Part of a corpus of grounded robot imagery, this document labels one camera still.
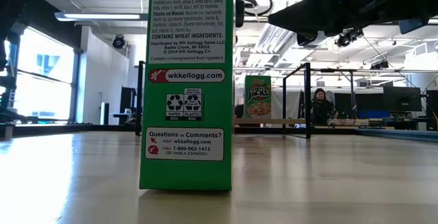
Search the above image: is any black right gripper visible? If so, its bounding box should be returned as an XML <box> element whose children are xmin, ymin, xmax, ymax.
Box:
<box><xmin>268</xmin><ymin>0</ymin><xmax>429</xmax><ymax>47</ymax></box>

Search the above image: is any green Apple Jacks cereal box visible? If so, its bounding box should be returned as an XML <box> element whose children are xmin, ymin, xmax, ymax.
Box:
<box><xmin>138</xmin><ymin>0</ymin><xmax>235</xmax><ymax>192</ymax></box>
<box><xmin>243</xmin><ymin>75</ymin><xmax>272</xmax><ymax>120</ymax></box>

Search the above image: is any black ceiling spotlight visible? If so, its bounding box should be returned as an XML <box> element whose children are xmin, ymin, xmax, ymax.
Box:
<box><xmin>333</xmin><ymin>27</ymin><xmax>365</xmax><ymax>49</ymax></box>
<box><xmin>370</xmin><ymin>59</ymin><xmax>390</xmax><ymax>71</ymax></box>

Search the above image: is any person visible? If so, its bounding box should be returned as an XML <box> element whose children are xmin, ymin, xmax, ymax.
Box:
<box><xmin>309</xmin><ymin>87</ymin><xmax>339</xmax><ymax>127</ymax></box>

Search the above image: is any blue flat panel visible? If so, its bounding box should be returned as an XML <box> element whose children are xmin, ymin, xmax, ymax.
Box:
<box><xmin>357</xmin><ymin>110</ymin><xmax>391</xmax><ymax>119</ymax></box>

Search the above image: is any black computer monitor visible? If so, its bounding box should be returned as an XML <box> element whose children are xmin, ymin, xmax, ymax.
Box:
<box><xmin>426</xmin><ymin>89</ymin><xmax>438</xmax><ymax>132</ymax></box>
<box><xmin>383</xmin><ymin>86</ymin><xmax>423</xmax><ymax>112</ymax></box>

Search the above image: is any black cabinet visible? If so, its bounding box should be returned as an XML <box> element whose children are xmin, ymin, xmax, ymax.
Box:
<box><xmin>119</xmin><ymin>86</ymin><xmax>137</xmax><ymax>125</ymax></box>

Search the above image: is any long ceiling light strip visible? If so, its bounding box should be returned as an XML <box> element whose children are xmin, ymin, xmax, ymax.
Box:
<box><xmin>53</xmin><ymin>11</ymin><xmax>149</xmax><ymax>22</ymax></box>

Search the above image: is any white tower unit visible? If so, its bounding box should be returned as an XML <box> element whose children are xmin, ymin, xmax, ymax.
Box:
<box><xmin>99</xmin><ymin>101</ymin><xmax>110</xmax><ymax>126</ymax></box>

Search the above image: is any large bright window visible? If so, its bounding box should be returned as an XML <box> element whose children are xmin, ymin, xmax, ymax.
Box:
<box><xmin>15</xmin><ymin>27</ymin><xmax>75</xmax><ymax>121</ymax></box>

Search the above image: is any black equipment rack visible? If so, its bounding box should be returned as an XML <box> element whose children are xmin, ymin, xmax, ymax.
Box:
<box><xmin>0</xmin><ymin>62</ymin><xmax>39</xmax><ymax>126</ymax></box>

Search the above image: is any small grey block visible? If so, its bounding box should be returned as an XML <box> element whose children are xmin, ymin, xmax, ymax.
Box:
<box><xmin>0</xmin><ymin>123</ymin><xmax>15</xmax><ymax>142</ymax></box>

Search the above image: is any black looped camera cable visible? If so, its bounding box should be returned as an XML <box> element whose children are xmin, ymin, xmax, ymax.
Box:
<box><xmin>234</xmin><ymin>0</ymin><xmax>274</xmax><ymax>29</ymax></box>

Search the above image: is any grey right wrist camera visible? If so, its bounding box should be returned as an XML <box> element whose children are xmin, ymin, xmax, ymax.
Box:
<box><xmin>398</xmin><ymin>16</ymin><xmax>429</xmax><ymax>36</ymax></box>

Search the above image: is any round black ceiling camera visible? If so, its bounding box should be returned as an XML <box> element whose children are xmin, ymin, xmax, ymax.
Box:
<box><xmin>112</xmin><ymin>34</ymin><xmax>126</xmax><ymax>49</ymax></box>

